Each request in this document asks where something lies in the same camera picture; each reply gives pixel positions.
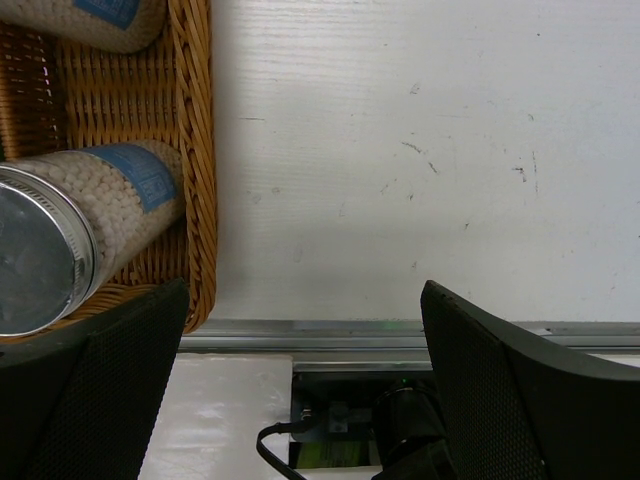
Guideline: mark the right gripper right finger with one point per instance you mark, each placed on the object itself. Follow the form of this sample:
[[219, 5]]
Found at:
[[518, 406]]

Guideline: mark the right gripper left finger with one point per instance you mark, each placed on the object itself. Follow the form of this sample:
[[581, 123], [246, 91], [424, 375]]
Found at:
[[82, 402]]

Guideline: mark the silver top white can front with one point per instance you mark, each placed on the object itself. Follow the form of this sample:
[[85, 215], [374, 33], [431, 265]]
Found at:
[[72, 219]]

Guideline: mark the silver white can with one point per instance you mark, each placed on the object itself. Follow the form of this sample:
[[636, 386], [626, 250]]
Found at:
[[113, 26], [72, 219]]

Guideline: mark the wicker divided basket tray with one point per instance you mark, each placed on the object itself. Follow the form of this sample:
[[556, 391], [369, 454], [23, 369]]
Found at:
[[60, 93]]

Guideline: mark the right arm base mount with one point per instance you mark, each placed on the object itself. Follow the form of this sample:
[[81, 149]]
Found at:
[[388, 420]]

